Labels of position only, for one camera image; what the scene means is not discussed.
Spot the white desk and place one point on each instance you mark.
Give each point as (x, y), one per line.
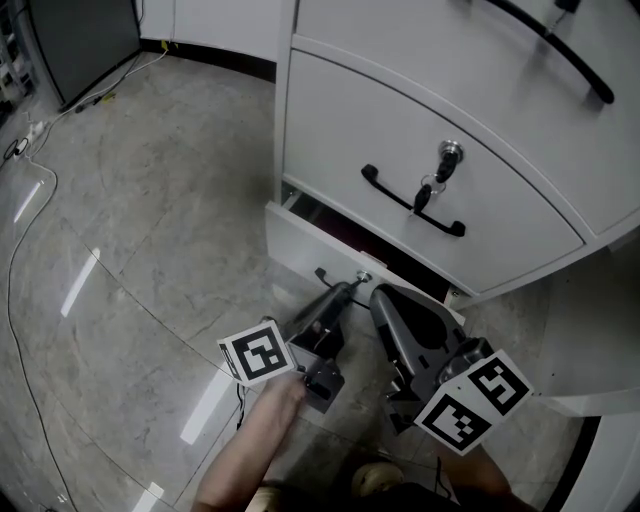
(284, 100)

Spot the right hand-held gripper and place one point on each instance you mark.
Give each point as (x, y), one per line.
(475, 400)

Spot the person's black clothing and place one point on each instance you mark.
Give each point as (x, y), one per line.
(400, 500)

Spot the white power strip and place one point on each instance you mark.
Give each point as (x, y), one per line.
(36, 132)

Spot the person's right forearm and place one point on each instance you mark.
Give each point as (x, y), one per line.
(480, 485)

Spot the tall grey cabinet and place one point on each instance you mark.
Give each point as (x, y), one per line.
(85, 45)

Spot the person's left forearm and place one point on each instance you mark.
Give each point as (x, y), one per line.
(250, 440)

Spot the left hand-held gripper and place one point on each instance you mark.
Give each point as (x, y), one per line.
(257, 352)

